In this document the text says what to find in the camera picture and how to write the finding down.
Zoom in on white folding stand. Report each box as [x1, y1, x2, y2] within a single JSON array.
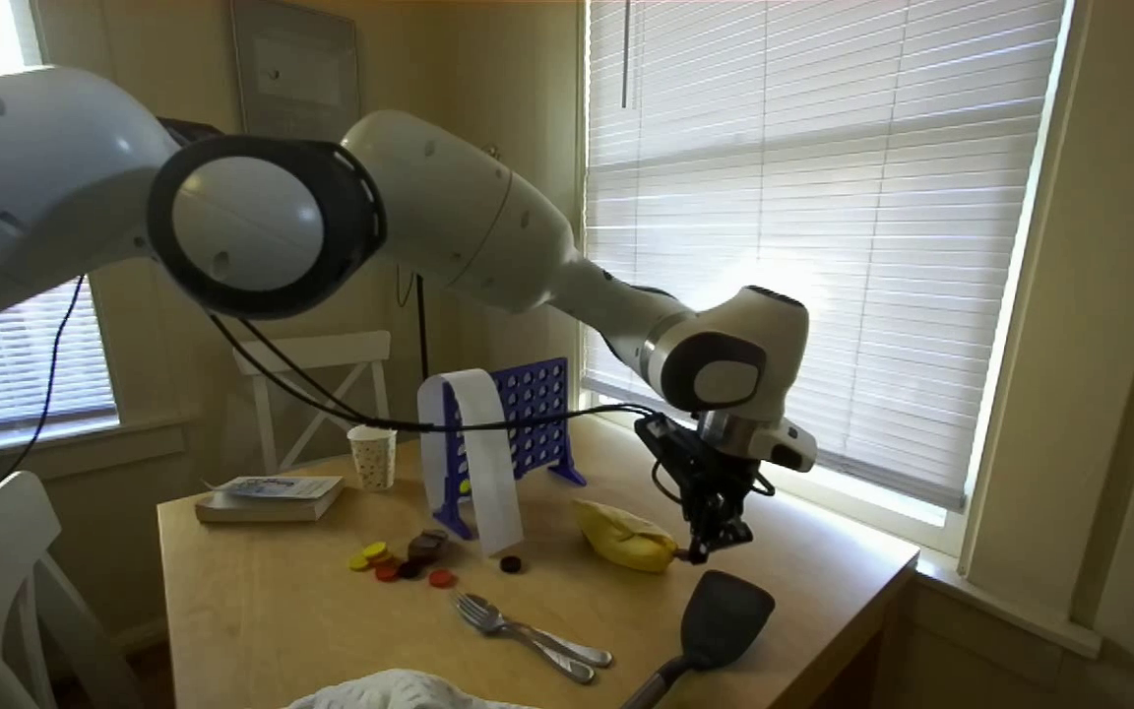
[[229, 326, 397, 478]]

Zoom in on white cloth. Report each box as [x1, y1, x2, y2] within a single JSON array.
[[282, 666, 534, 709]]

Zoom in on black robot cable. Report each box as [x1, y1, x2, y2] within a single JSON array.
[[201, 309, 639, 439]]

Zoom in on silver fork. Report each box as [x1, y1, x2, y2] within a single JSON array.
[[472, 590, 622, 675], [456, 597, 605, 690]]

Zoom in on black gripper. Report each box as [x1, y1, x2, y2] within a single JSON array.
[[632, 410, 781, 566]]

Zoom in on black spatula with metal handle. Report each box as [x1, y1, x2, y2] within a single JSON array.
[[617, 566, 781, 709]]

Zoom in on large white window blinds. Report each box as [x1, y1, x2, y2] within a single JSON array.
[[581, 0, 1072, 511]]

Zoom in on blue connect four grid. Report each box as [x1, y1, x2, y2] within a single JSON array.
[[434, 354, 589, 543]]

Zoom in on yellow banana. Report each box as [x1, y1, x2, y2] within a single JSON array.
[[576, 497, 689, 578]]

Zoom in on small window blinds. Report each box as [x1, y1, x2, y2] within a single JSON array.
[[0, 277, 118, 434]]

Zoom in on white paper cup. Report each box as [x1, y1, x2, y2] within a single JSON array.
[[344, 422, 403, 497]]

